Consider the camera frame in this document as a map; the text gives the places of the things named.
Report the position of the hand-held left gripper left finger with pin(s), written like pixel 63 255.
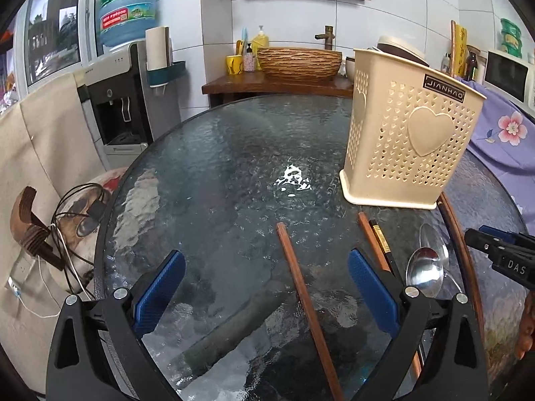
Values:
pixel 161 288

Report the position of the purple floral cloth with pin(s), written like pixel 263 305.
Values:
pixel 501 154

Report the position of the printed cushion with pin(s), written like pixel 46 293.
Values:
pixel 83 225

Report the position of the pink dotted bottle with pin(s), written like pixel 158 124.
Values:
pixel 250 62

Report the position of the cream perforated utensil basket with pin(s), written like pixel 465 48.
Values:
pixel 397 167

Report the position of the yellow soap pump bottle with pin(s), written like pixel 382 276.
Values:
pixel 260 39

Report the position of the paper towel roll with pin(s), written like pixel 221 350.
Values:
pixel 156 48

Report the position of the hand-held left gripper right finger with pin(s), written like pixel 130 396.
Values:
pixel 372 288

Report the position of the white hat with brown band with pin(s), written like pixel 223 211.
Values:
pixel 401 48

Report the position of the wooden counter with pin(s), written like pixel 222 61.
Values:
pixel 250 85

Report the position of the brown glass bottle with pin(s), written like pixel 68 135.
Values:
pixel 472 67

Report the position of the brown wooden chair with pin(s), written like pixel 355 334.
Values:
pixel 35 238

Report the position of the yellow mug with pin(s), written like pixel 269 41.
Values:
pixel 234 66

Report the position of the woven brown basin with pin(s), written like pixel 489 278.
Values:
pixel 299 63

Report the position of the window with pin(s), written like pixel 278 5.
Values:
pixel 54 29

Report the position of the blue water jug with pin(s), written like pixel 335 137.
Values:
pixel 125 8

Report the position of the yellow box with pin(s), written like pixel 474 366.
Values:
pixel 461 50

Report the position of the white microwave oven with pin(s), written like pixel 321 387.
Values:
pixel 505 75

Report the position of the brown wooden chopstick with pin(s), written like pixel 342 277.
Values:
pixel 301 284
pixel 459 242
pixel 370 238

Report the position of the bronze faucet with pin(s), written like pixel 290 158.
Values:
pixel 327 36

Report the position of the green stacked containers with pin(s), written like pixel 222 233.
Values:
pixel 510 37

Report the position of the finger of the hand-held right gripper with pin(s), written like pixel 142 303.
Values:
pixel 480 238

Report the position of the grey water dispenser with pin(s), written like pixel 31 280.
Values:
pixel 108 75

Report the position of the beige cloth cover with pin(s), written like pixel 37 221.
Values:
pixel 41 133

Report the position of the blue toothbrush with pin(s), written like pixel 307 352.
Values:
pixel 244 39

